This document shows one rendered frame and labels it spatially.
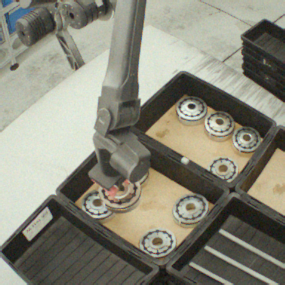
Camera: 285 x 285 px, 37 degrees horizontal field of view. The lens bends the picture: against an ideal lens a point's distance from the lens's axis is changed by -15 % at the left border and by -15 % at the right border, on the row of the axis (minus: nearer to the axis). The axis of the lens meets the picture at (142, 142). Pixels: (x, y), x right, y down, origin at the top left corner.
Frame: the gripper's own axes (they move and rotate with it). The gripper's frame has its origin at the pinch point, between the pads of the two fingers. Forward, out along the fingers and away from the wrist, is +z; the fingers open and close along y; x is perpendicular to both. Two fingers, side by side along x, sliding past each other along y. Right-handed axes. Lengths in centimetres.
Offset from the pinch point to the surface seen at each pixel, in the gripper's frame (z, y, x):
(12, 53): 98, 68, 189
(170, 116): 22.9, 38.0, 16.3
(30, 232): 15.8, -23.9, 17.7
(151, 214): 21.4, 6.8, -2.6
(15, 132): 37, 5, 69
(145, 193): 21.7, 11.5, 3.7
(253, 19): 112, 218, 75
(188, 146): 22.2, 32.1, 4.3
